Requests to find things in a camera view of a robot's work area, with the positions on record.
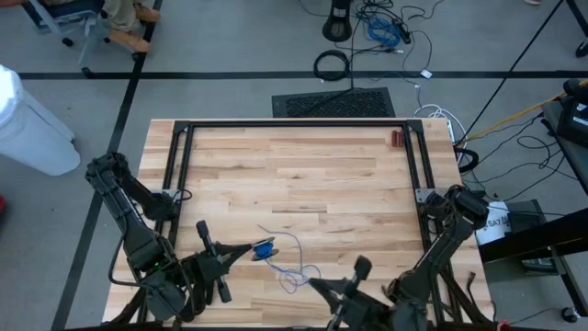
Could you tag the person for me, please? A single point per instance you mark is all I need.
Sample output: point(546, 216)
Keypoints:
point(120, 14)
point(532, 2)

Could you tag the black floor mat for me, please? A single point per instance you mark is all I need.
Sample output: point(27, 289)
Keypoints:
point(335, 103)

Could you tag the black work glove green cuff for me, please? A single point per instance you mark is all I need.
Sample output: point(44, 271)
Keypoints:
point(206, 296)

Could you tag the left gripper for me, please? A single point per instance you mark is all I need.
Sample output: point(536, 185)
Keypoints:
point(206, 273)

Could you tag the black cylinder stand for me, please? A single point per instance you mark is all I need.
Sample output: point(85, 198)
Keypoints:
point(337, 25)

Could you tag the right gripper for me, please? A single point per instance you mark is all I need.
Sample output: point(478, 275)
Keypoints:
point(363, 308)

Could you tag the white power adapter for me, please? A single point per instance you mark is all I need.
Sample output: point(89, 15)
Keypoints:
point(426, 73)

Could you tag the white trash bin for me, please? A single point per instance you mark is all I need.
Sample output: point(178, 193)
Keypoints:
point(32, 133)

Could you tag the black power strip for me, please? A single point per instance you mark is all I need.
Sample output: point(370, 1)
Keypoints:
point(403, 32)

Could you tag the small red block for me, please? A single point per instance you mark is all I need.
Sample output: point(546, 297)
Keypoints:
point(397, 139)

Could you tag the dark grey side table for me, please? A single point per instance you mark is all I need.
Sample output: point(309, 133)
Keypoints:
point(558, 119)

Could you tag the office chair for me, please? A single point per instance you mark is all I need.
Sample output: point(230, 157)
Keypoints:
point(69, 11)

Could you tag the black metal beam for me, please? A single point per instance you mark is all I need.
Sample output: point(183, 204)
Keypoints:
point(528, 239)

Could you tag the white power strip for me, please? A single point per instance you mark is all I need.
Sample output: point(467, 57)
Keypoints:
point(451, 131)

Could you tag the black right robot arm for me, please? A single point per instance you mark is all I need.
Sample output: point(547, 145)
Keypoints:
point(441, 257)

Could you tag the black caster wheel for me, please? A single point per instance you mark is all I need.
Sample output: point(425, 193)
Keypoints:
point(570, 314)

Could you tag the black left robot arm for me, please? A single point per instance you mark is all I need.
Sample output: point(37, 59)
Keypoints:
point(119, 202)

